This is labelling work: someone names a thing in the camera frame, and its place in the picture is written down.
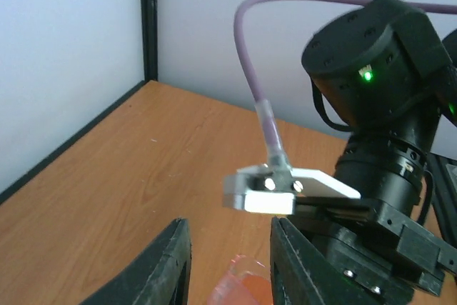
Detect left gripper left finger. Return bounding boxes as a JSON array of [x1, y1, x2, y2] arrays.
[[82, 218, 191, 304]]

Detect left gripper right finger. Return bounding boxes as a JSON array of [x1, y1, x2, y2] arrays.
[[270, 217, 414, 305]]

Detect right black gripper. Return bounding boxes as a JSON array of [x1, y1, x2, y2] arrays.
[[296, 197, 456, 300]]

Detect red sunglasses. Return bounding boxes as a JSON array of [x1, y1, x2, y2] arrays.
[[206, 255, 273, 305]]

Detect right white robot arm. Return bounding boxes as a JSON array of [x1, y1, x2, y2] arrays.
[[290, 0, 456, 304]]

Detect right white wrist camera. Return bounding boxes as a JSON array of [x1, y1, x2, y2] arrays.
[[222, 164, 361, 215]]

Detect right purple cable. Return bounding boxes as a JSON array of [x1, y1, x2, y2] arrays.
[[233, 0, 457, 170]]

